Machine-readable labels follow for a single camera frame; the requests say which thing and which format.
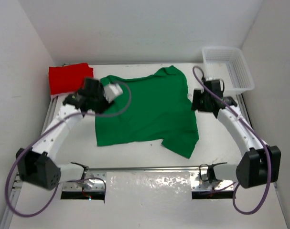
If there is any red t shirt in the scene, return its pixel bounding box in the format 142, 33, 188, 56
48, 63, 94, 97

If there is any pink t shirt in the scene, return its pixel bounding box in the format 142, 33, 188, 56
51, 94, 60, 99

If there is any green t shirt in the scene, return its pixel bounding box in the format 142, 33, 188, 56
95, 65, 199, 158

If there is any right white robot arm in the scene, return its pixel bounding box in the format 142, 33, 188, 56
191, 80, 281, 188

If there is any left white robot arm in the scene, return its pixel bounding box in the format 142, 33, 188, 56
16, 78, 122, 190

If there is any white plastic basket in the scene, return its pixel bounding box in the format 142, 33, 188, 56
202, 46, 255, 97

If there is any white front cover panel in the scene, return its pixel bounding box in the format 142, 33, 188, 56
10, 172, 286, 229

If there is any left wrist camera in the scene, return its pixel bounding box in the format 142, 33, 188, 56
104, 83, 123, 103

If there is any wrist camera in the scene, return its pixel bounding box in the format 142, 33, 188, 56
104, 83, 123, 103
206, 77, 215, 81

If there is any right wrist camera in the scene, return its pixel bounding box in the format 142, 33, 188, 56
206, 77, 215, 81

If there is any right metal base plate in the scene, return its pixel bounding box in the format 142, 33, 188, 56
190, 170, 235, 192

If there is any metal base plate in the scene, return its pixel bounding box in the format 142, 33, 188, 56
62, 171, 107, 192
190, 170, 235, 192

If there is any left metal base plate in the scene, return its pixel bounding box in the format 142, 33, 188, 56
62, 171, 107, 192

